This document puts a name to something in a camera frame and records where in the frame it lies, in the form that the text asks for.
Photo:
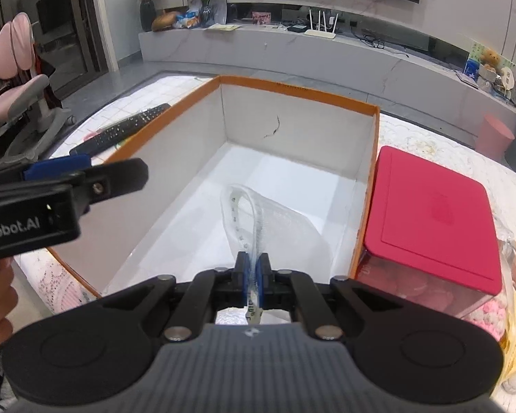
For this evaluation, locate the pink waste bin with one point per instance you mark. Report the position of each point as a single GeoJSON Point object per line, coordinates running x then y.
{"type": "Point", "coordinates": [493, 135]}

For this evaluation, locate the checked lemon print tablecloth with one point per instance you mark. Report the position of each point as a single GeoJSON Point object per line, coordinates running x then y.
{"type": "Point", "coordinates": [155, 92]}

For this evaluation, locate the dark blue vase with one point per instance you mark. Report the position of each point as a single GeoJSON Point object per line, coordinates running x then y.
{"type": "Point", "coordinates": [147, 15]}

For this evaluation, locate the yellow papers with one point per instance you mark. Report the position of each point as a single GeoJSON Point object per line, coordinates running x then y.
{"type": "Point", "coordinates": [222, 27]}

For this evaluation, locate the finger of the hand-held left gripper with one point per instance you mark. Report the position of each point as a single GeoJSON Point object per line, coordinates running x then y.
{"type": "Point", "coordinates": [120, 174]}
{"type": "Point", "coordinates": [56, 167]}

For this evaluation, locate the white router with antennas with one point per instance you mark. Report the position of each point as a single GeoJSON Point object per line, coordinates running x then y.
{"type": "Point", "coordinates": [320, 31]}

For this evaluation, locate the blue snack bag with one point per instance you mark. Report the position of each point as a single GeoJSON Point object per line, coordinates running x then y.
{"type": "Point", "coordinates": [188, 19]}

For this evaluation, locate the orange rimmed cardboard box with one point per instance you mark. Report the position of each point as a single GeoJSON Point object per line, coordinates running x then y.
{"type": "Point", "coordinates": [176, 159]}

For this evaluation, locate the black set-top box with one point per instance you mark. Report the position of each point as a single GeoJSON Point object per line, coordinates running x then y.
{"type": "Point", "coordinates": [297, 28]}

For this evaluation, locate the pink white lace tablecloth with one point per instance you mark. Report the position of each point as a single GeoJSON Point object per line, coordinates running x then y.
{"type": "Point", "coordinates": [421, 135]}

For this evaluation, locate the grey marble television console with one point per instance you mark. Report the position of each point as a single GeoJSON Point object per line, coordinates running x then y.
{"type": "Point", "coordinates": [262, 53]}

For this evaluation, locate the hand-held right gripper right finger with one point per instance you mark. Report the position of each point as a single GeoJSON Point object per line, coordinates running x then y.
{"type": "Point", "coordinates": [263, 277]}

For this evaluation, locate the brown round gourd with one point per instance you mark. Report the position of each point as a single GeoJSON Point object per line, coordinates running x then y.
{"type": "Point", "coordinates": [165, 20]}

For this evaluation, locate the clear container with red lid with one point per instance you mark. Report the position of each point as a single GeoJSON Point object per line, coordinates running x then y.
{"type": "Point", "coordinates": [430, 211]}

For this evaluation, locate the dark glass sliding door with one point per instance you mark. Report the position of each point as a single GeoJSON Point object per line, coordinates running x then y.
{"type": "Point", "coordinates": [77, 17]}

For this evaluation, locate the clear bubble plastic bag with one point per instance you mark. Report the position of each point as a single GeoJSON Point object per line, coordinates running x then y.
{"type": "Point", "coordinates": [288, 232]}

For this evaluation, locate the white round desk fan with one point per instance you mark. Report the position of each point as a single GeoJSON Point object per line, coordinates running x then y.
{"type": "Point", "coordinates": [506, 78]}

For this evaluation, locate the pink tissue box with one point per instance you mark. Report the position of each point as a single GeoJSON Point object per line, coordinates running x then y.
{"type": "Point", "coordinates": [261, 18]}

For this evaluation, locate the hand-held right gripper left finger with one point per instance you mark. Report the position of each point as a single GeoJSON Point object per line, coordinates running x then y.
{"type": "Point", "coordinates": [241, 277]}

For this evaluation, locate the brown teddy bear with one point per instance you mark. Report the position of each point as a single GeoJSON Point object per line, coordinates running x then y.
{"type": "Point", "coordinates": [490, 60]}

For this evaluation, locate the pink desk chair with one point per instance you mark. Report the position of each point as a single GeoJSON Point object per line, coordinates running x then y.
{"type": "Point", "coordinates": [19, 94]}

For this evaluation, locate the black remote control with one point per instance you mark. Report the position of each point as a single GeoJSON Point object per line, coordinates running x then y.
{"type": "Point", "coordinates": [124, 128]}

